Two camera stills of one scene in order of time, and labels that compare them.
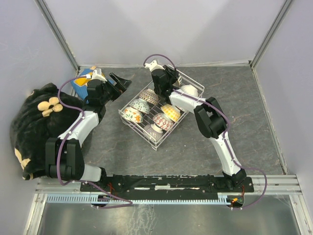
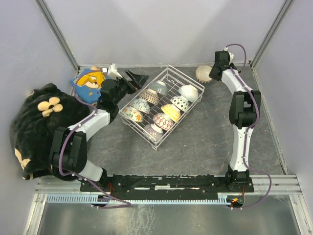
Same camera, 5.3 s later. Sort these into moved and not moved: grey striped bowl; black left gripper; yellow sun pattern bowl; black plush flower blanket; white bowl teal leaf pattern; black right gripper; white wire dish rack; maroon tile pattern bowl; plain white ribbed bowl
Moved: black right gripper; white bowl teal leaf pattern; black left gripper
Not moved: yellow sun pattern bowl; black plush flower blanket; maroon tile pattern bowl; plain white ribbed bowl; grey striped bowl; white wire dish rack
